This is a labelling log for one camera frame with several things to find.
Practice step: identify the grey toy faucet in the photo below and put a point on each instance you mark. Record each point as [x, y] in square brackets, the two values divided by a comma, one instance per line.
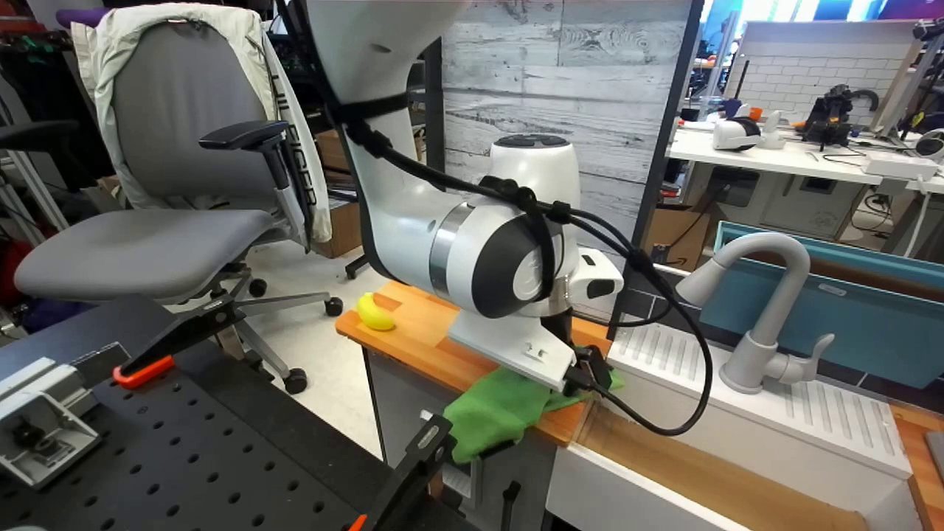
[757, 344]

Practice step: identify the white device on table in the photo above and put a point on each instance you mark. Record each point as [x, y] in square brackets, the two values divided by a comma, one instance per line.
[738, 135]

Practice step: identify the grey metal bracket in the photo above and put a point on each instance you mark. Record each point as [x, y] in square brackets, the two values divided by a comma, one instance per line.
[46, 443]

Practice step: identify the white brick pattern panel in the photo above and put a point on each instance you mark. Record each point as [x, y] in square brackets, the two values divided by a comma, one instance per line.
[815, 68]

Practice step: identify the cardboard box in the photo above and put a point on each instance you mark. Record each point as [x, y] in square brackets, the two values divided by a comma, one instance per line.
[343, 211]

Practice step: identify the white background table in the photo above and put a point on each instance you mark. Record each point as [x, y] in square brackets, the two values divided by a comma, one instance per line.
[787, 161]

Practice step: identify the teal storage bin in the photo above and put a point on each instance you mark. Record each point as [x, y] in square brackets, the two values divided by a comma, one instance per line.
[866, 325]

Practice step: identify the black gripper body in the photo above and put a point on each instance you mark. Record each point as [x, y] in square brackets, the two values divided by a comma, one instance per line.
[582, 369]

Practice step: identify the beige jacket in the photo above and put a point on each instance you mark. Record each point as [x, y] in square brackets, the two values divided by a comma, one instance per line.
[297, 188]

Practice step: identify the black clamp on cabinet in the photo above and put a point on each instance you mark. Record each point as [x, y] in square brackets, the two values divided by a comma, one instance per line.
[414, 481]

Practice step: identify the long black frame post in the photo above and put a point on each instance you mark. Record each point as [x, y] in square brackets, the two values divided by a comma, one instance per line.
[664, 148]

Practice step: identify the black perforated board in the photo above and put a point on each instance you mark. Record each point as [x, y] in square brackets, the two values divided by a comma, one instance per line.
[195, 462]

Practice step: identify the short black frame post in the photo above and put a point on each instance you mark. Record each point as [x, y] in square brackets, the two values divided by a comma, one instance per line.
[434, 108]

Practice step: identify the white toy sink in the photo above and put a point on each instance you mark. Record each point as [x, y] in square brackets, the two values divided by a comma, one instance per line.
[748, 415]

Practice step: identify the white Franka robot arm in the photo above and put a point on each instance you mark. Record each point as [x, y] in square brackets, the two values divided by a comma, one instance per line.
[414, 238]

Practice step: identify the green cloth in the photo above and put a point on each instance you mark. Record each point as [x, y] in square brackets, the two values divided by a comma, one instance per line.
[492, 415]

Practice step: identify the grey office chair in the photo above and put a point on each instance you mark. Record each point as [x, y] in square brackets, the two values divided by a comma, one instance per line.
[148, 253]

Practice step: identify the black metal stand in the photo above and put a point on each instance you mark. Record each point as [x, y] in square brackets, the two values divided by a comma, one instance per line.
[300, 68]

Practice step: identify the grey wood-look backdrop panel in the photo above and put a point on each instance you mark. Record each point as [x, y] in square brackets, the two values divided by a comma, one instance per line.
[591, 77]

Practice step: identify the black device on table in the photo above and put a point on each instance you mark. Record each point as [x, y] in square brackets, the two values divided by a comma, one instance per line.
[837, 114]

